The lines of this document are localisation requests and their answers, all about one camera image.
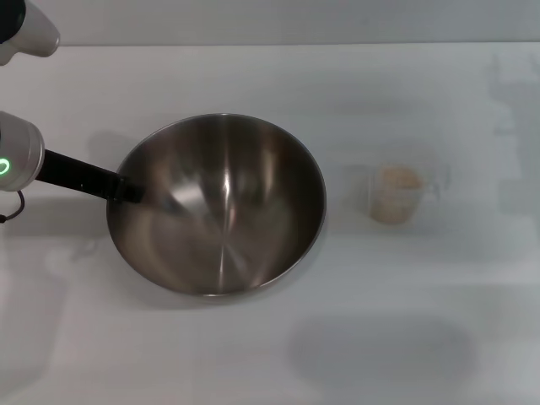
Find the stainless steel mixing bowl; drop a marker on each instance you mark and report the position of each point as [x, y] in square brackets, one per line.
[236, 211]

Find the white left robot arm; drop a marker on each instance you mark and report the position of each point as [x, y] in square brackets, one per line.
[23, 143]

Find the white rice grains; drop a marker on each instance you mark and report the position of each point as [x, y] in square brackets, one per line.
[396, 194]

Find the clear plastic measuring cup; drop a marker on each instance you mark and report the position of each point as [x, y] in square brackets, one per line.
[434, 185]

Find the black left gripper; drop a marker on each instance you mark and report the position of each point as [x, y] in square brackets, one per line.
[76, 173]

